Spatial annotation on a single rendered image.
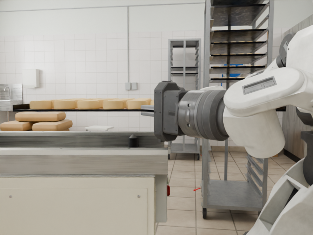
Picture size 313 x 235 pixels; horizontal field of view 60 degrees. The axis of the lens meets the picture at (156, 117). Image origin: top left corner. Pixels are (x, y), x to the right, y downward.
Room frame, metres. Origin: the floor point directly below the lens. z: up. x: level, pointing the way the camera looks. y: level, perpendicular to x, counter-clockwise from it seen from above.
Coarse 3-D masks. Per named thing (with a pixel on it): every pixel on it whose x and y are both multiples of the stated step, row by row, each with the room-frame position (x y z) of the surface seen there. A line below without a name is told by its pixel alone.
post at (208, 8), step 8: (208, 0) 2.08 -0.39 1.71; (208, 8) 2.08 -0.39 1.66; (208, 16) 2.08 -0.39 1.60; (208, 24) 2.08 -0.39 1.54; (208, 32) 2.08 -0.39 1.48; (208, 40) 2.08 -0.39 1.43; (208, 48) 2.08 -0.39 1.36; (208, 56) 2.08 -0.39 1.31; (208, 64) 2.08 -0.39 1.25; (208, 72) 2.08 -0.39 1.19; (208, 80) 2.08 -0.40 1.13
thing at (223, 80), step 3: (213, 78) 2.09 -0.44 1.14; (216, 78) 2.09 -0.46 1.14; (219, 78) 2.09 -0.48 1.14; (222, 78) 2.08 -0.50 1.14; (225, 78) 2.08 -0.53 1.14; (228, 78) 2.08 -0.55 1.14; (231, 78) 2.07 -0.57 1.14; (234, 78) 2.07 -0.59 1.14; (237, 78) 2.07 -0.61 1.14; (240, 78) 2.07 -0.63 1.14; (243, 78) 2.06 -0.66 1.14; (213, 81) 2.29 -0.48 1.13; (216, 81) 2.29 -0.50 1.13; (219, 81) 2.29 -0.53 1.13; (222, 81) 2.29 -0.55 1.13; (225, 81) 2.29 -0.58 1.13; (228, 81) 2.29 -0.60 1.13; (231, 81) 2.29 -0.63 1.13; (234, 81) 2.29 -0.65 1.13; (237, 81) 2.29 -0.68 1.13
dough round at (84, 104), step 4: (84, 100) 0.66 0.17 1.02; (88, 100) 0.65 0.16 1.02; (92, 100) 0.65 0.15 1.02; (96, 100) 0.65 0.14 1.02; (80, 104) 0.62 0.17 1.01; (84, 104) 0.62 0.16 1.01; (88, 104) 0.62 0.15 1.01; (92, 104) 0.62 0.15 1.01; (96, 104) 0.63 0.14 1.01; (80, 108) 0.62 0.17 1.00; (84, 108) 0.62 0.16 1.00; (88, 108) 0.62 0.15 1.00; (92, 108) 0.62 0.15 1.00; (96, 108) 0.63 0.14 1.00
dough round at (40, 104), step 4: (40, 100) 0.66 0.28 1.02; (44, 100) 0.66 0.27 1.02; (48, 100) 0.66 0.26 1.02; (32, 104) 0.62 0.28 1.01; (36, 104) 0.62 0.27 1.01; (40, 104) 0.62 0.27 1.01; (44, 104) 0.62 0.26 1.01; (48, 104) 0.63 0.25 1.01; (52, 104) 0.65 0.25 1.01; (32, 108) 0.62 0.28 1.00; (36, 108) 0.62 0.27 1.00; (40, 108) 0.62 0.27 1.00; (44, 108) 0.62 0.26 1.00; (48, 108) 0.63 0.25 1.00
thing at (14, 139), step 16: (0, 144) 0.93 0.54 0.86; (16, 144) 0.93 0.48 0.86; (32, 144) 0.93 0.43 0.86; (48, 144) 0.93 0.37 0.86; (64, 144) 0.93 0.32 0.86; (80, 144) 0.93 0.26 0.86; (96, 144) 0.93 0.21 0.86; (112, 144) 0.93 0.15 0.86; (144, 144) 0.93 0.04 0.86; (160, 144) 0.93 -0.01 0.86
